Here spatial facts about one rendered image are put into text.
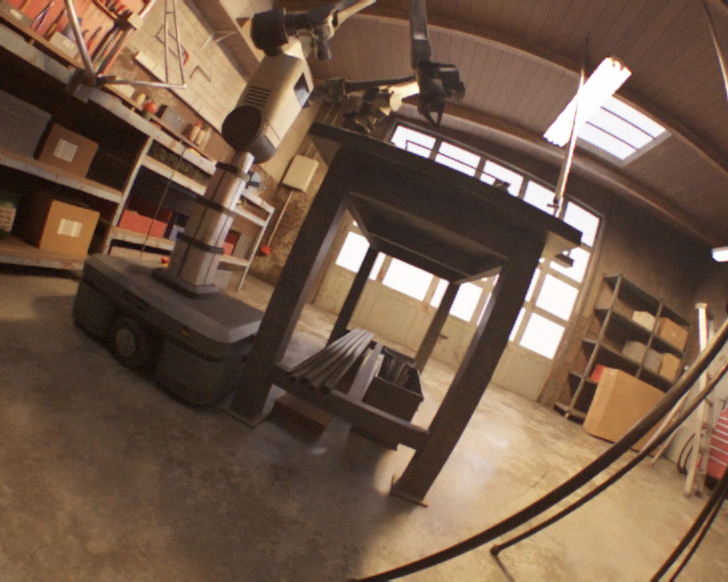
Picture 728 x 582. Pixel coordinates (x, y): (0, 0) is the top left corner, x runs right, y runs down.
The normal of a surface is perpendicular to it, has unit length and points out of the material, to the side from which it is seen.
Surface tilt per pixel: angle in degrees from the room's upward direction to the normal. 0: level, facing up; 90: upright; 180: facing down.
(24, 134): 90
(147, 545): 0
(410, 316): 90
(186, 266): 90
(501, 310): 90
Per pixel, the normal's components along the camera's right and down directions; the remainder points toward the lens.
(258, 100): -0.09, 0.18
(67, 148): 0.90, 0.39
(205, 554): 0.40, -0.91
